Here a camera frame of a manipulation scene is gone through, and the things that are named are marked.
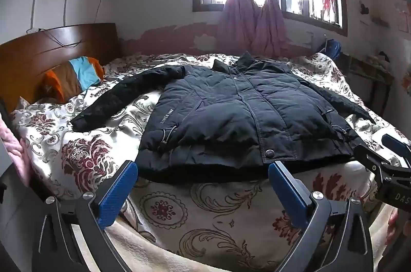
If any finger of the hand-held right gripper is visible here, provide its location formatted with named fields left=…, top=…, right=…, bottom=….
left=354, top=144, right=403, bottom=174
left=381, top=133, right=411, bottom=161

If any orange blue brown pillow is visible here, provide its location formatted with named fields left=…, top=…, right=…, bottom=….
left=39, top=56, right=105, bottom=102

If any wooden side table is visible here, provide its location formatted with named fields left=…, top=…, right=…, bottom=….
left=340, top=52, right=396, bottom=118

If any person's right hand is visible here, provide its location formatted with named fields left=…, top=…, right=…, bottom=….
left=385, top=208, right=402, bottom=247

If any black padded jacket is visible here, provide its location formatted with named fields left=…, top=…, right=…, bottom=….
left=70, top=51, right=376, bottom=184

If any wooden headboard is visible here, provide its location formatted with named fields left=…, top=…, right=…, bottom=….
left=0, top=23, right=121, bottom=113

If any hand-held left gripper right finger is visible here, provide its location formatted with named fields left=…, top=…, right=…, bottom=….
left=267, top=161, right=375, bottom=272

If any blue bag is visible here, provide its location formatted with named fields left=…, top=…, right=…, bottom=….
left=323, top=39, right=343, bottom=59

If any pink blanket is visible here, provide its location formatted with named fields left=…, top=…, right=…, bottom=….
left=0, top=113, right=31, bottom=183

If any floral bed quilt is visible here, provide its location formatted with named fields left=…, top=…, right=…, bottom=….
left=11, top=52, right=411, bottom=272

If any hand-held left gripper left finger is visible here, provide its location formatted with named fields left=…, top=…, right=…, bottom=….
left=32, top=159, right=138, bottom=272

